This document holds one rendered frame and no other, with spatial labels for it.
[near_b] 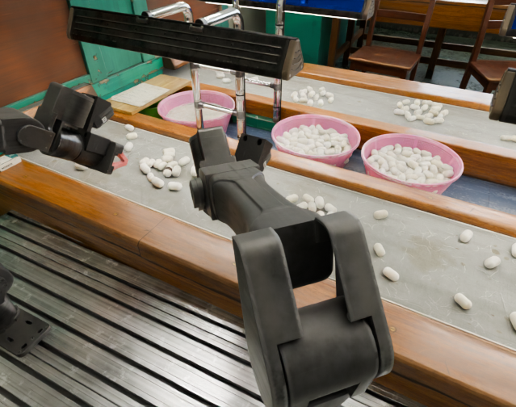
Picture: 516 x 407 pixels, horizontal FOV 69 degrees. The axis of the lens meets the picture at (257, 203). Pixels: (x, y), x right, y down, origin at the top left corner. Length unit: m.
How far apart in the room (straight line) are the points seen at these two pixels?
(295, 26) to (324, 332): 3.46
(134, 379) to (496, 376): 0.57
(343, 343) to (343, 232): 0.07
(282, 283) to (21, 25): 1.14
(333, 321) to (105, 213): 0.71
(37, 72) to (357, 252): 1.17
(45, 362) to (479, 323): 0.77
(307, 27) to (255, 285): 3.42
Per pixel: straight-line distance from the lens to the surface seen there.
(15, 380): 0.82
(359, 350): 0.28
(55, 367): 0.81
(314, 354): 0.27
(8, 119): 0.70
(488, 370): 0.70
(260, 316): 0.25
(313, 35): 3.60
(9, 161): 1.18
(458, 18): 3.42
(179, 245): 0.78
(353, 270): 0.27
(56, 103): 0.74
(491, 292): 0.84
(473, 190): 1.22
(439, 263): 0.85
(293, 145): 1.15
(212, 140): 0.53
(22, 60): 1.29
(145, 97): 1.43
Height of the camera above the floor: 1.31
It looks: 39 degrees down
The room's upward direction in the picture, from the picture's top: straight up
